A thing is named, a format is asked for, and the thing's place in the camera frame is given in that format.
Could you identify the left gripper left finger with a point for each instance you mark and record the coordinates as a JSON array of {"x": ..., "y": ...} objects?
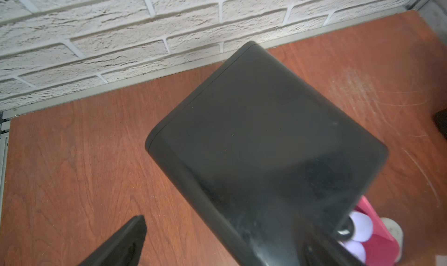
[{"x": 123, "y": 248}]

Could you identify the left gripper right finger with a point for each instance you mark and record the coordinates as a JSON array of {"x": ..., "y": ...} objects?
[{"x": 316, "y": 247}]

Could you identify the purple earphone case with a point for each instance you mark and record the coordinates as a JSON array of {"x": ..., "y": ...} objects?
[
  {"x": 363, "y": 226},
  {"x": 356, "y": 249}
]

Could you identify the white earphone case oval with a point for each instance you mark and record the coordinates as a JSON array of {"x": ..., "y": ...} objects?
[{"x": 397, "y": 233}]

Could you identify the black drawer cabinet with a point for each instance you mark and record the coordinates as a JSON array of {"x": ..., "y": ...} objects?
[{"x": 254, "y": 147}]

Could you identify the left aluminium corner post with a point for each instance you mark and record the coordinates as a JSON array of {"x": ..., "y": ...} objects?
[{"x": 5, "y": 128}]

